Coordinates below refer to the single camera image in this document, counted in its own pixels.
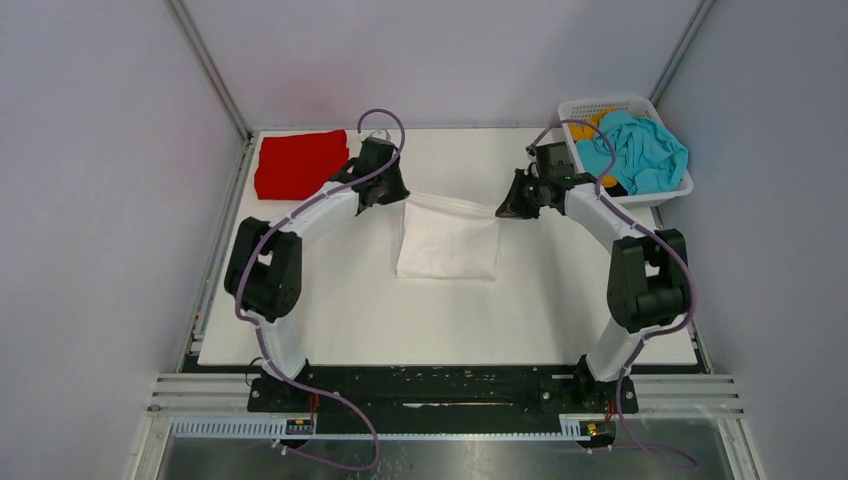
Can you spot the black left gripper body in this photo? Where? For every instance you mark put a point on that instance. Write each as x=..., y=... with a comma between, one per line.
x=391, y=187

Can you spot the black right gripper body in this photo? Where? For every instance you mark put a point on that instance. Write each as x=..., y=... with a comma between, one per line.
x=544, y=182

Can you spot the white t shirt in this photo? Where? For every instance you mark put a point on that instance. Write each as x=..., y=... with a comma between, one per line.
x=446, y=238

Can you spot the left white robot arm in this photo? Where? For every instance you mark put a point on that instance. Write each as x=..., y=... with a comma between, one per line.
x=265, y=270

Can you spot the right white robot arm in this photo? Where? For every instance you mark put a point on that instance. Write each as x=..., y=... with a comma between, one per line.
x=648, y=285

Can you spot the yellow t shirt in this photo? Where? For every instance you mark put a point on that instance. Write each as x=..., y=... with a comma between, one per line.
x=586, y=131

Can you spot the folded red t shirt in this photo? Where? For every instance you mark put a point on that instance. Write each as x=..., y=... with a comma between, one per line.
x=294, y=167

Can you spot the teal t shirt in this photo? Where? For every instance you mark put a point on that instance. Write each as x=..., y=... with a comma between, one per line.
x=640, y=153

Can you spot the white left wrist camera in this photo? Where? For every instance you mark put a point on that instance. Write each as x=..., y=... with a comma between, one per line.
x=380, y=134

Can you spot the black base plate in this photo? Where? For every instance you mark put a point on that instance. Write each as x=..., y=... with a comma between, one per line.
x=430, y=400

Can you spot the aluminium frame rail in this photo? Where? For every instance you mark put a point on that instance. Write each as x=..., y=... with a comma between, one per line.
x=223, y=406

